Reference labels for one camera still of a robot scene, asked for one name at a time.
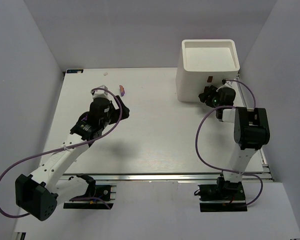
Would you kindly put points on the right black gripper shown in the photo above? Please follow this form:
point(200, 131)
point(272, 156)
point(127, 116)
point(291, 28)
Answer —
point(209, 94)

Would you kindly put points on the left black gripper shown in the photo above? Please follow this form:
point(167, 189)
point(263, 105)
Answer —
point(117, 112)

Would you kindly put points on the white drawer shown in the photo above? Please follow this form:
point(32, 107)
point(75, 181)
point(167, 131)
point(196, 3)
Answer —
point(203, 78)

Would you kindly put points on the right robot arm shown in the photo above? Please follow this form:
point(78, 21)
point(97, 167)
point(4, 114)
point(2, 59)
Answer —
point(226, 114)

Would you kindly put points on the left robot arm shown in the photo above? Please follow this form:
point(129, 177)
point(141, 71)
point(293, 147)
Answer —
point(40, 192)

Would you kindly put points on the white drawer cabinet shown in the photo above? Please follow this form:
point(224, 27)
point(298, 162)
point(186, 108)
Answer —
point(204, 55)

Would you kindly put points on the blue label sticker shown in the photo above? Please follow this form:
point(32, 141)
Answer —
point(74, 71)

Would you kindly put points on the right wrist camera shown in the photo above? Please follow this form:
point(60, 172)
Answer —
point(227, 83)

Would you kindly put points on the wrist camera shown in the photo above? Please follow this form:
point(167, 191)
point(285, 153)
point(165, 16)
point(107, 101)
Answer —
point(227, 83)
point(101, 93)

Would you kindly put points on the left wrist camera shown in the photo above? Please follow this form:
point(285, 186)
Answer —
point(101, 93)

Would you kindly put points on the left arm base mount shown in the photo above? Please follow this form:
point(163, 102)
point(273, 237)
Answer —
point(96, 196)

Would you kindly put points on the aluminium rail front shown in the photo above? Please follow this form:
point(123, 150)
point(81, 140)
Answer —
point(156, 177)

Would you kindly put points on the aluminium rail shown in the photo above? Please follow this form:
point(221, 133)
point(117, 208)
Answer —
point(156, 177)
point(251, 132)

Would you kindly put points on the aluminium rail right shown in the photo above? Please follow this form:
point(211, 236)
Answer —
point(251, 132)

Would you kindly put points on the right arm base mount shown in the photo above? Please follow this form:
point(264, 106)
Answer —
point(223, 196)

